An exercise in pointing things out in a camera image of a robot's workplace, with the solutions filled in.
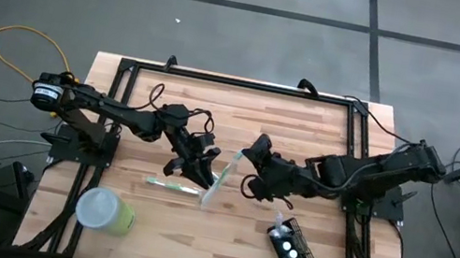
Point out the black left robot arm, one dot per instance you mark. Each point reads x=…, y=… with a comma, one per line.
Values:
x=119, y=112

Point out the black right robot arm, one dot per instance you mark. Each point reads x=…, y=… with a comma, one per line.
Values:
x=374, y=173

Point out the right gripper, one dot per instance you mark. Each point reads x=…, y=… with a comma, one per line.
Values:
x=278, y=175

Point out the black aluminium table frame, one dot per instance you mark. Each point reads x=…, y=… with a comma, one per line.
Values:
x=242, y=85

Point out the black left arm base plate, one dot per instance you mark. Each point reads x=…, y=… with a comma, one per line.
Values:
x=65, y=148

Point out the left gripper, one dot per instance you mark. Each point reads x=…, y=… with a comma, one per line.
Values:
x=183, y=137

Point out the green canister white lid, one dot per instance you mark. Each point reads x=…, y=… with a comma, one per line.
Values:
x=101, y=211

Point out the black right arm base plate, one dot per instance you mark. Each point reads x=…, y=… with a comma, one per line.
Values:
x=386, y=210

